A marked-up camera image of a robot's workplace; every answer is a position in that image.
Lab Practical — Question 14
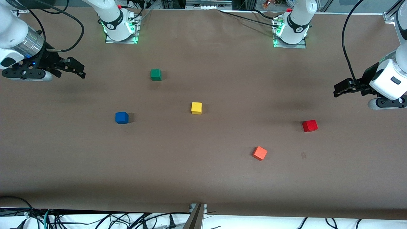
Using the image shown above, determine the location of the black looped cable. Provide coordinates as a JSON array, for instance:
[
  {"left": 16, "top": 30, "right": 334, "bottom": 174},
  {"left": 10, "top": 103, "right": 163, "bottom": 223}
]
[{"left": 0, "top": 196, "right": 43, "bottom": 229}]

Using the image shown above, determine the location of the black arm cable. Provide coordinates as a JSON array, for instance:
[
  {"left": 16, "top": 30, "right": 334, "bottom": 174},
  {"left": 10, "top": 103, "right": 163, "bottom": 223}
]
[
  {"left": 30, "top": 0, "right": 85, "bottom": 53},
  {"left": 342, "top": 0, "right": 365, "bottom": 86}
]

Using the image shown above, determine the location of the brown angled support beam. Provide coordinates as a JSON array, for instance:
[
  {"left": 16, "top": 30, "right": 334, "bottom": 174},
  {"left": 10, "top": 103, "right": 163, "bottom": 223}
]
[{"left": 183, "top": 204, "right": 206, "bottom": 229}]

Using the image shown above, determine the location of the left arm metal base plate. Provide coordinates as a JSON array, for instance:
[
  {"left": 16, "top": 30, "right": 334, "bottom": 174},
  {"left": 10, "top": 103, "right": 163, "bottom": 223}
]
[{"left": 272, "top": 17, "right": 307, "bottom": 49}]

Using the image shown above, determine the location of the black cable across table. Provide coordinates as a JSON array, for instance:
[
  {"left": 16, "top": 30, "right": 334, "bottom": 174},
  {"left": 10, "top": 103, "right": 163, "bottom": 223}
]
[{"left": 217, "top": 9, "right": 282, "bottom": 27}]

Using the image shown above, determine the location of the orange cube block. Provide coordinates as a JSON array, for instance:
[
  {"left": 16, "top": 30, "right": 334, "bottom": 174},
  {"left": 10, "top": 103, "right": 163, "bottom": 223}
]
[{"left": 252, "top": 146, "right": 268, "bottom": 161}]

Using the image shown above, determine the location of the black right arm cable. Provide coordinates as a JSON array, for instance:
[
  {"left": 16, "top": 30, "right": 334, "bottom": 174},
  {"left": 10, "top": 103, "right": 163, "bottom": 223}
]
[{"left": 30, "top": 0, "right": 85, "bottom": 53}]

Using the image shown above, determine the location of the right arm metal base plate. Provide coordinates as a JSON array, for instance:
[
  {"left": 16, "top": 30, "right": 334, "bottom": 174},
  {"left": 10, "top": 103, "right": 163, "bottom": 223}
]
[{"left": 105, "top": 13, "right": 142, "bottom": 44}]

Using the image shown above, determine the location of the red cube block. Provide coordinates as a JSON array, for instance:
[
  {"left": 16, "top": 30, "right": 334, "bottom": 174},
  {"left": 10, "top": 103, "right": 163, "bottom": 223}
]
[{"left": 302, "top": 120, "right": 318, "bottom": 133}]

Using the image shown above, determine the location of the aluminium frame profile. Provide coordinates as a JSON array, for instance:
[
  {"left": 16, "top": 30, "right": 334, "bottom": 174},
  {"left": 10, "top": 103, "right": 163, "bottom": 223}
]
[{"left": 383, "top": 0, "right": 407, "bottom": 23}]

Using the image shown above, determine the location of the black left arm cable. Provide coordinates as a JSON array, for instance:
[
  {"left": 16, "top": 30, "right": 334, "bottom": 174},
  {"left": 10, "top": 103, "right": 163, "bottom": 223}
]
[{"left": 342, "top": 0, "right": 365, "bottom": 86}]

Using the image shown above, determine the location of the brown paper table cover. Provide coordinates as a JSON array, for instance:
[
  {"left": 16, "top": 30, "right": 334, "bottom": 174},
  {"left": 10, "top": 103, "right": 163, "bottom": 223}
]
[{"left": 0, "top": 7, "right": 407, "bottom": 220}]

